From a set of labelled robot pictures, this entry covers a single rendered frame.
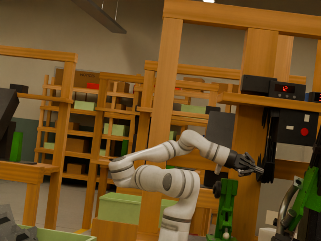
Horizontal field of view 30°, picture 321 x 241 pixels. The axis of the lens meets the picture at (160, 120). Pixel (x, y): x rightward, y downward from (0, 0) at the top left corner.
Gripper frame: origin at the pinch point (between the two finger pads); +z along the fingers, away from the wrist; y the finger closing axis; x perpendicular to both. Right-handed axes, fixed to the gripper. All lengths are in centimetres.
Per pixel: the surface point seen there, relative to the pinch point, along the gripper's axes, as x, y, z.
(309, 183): -9.2, -4.9, 18.3
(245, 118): 5.6, 32.7, -9.9
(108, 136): 718, 634, -138
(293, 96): -12.3, 37.5, 4.9
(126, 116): 679, 667, -119
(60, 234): 4, -60, -61
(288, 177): 24.0, 27.1, 20.2
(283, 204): 9.4, -3.3, 15.5
